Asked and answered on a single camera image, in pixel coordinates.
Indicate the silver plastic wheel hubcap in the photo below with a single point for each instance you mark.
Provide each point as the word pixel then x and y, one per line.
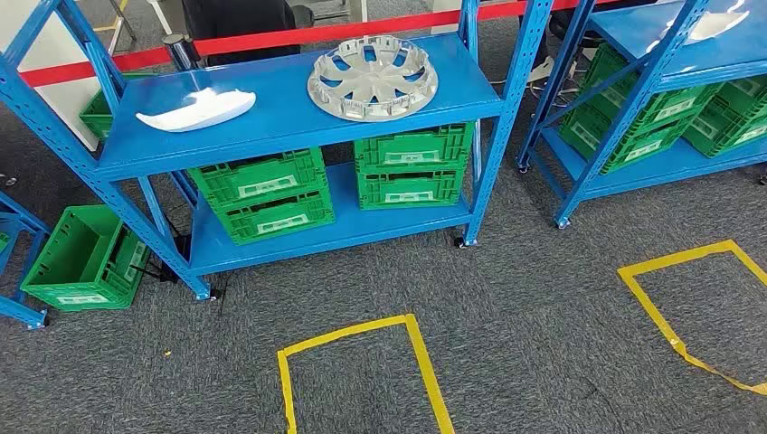
pixel 374 78

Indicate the white plastic trim part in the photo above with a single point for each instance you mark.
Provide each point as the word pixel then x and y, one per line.
pixel 198 111

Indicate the blue steel shelving rack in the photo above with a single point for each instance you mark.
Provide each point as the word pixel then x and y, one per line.
pixel 623 30
pixel 18 310
pixel 287 108

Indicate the red barrier belt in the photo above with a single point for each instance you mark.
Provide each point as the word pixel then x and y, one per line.
pixel 147 59
pixel 299 35

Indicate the person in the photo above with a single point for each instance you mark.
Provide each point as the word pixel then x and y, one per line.
pixel 239 30
pixel 542 70

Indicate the white desk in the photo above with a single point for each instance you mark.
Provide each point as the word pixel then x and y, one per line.
pixel 160 15
pixel 446 7

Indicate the yellow floor tape square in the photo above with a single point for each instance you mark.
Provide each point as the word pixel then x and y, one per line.
pixel 626 275

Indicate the white cabinet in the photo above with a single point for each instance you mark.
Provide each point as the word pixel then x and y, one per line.
pixel 54 45

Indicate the chrome barrier stanchion post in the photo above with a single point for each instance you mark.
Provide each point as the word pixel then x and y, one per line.
pixel 180 51

